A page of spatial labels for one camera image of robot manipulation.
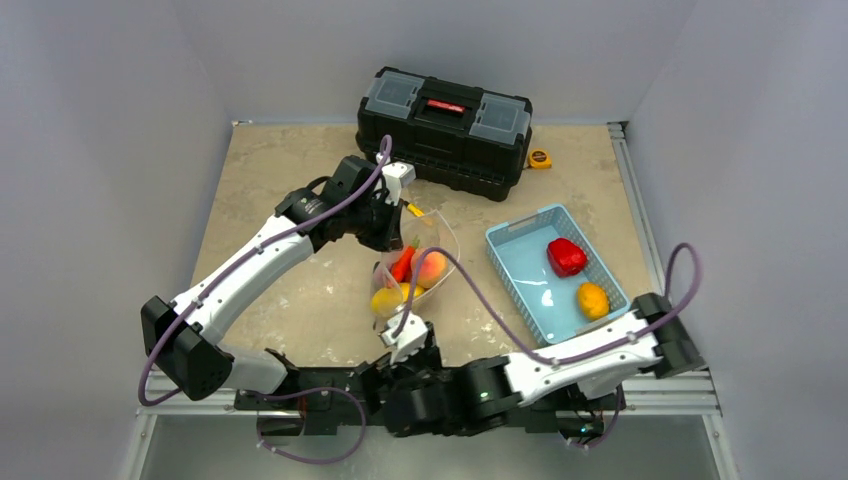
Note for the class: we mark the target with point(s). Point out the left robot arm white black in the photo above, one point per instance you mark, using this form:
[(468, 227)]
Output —
[(182, 336)]

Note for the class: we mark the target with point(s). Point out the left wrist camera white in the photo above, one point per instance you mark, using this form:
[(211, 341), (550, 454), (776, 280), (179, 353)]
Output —
[(394, 177)]

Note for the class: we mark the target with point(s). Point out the light blue plastic basket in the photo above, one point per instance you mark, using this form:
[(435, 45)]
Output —
[(547, 303)]

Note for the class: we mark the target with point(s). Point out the red bell pepper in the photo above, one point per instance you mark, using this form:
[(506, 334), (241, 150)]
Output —
[(566, 258)]

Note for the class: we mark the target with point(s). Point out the yellow mango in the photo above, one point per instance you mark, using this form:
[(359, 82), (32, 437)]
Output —
[(386, 301)]

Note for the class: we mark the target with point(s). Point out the yellow orange lemon fruit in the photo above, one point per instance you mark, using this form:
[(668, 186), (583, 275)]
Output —
[(592, 301)]

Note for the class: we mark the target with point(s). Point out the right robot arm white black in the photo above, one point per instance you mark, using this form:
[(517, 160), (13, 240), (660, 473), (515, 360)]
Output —
[(648, 338)]

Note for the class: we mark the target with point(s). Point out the clear zip top bag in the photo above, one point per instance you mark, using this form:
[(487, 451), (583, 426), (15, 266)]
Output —
[(435, 235)]

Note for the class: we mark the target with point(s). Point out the small yellow screwdriver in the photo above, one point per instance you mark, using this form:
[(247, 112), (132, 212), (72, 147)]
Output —
[(415, 211)]

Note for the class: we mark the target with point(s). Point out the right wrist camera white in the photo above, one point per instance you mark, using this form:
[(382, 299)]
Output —
[(404, 342)]

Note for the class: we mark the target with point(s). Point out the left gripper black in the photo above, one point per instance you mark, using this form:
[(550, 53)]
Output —
[(389, 238)]

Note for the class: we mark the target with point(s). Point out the yellow tape measure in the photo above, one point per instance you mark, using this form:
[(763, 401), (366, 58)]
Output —
[(539, 159)]

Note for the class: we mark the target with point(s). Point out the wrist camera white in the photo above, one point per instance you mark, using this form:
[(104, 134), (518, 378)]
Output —
[(404, 342), (394, 177)]

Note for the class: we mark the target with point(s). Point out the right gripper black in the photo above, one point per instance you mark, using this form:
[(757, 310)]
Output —
[(411, 374)]

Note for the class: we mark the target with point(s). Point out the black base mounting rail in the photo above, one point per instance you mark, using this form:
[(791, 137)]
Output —
[(326, 398)]

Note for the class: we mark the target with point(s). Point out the black plastic toolbox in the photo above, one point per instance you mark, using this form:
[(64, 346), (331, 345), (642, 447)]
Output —
[(466, 138)]

